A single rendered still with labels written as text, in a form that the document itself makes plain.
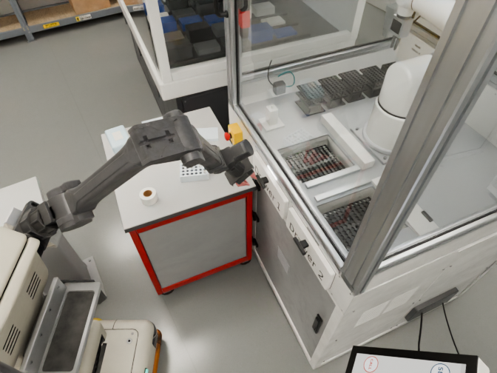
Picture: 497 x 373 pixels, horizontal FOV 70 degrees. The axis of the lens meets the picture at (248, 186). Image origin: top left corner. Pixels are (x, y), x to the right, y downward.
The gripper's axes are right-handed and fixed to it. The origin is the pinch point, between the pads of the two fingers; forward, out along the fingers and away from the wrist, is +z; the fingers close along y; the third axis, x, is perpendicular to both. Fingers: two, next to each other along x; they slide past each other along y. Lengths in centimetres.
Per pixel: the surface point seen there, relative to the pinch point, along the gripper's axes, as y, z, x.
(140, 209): -46, -6, 22
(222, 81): 10, 21, 84
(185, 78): -3, 4, 84
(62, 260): -101, -2, 35
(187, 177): -25.1, 4.0, 27.9
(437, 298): 24, 95, -50
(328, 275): 2.5, 10.9, -41.3
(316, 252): 3.7, 9.3, -33.5
